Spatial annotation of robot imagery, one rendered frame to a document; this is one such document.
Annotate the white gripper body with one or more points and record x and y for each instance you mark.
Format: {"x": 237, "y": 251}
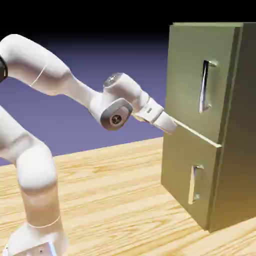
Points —
{"x": 165, "y": 121}

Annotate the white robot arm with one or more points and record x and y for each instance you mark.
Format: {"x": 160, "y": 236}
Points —
{"x": 50, "y": 72}

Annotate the large olive cabinet door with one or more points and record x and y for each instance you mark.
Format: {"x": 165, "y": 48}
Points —
{"x": 188, "y": 80}

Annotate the small olive cabinet door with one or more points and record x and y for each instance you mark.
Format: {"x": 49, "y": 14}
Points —
{"x": 180, "y": 172}

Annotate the olive green cabinet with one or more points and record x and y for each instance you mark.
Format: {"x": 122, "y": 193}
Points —
{"x": 234, "y": 128}

